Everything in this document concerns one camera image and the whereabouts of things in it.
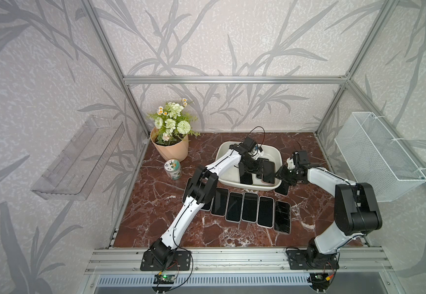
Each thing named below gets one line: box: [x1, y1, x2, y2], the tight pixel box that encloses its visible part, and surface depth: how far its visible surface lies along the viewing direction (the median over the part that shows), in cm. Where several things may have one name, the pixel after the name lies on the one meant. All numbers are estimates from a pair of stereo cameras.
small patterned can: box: [164, 158, 183, 181], surface depth 97 cm
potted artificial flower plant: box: [148, 98, 201, 163], surface depth 88 cm
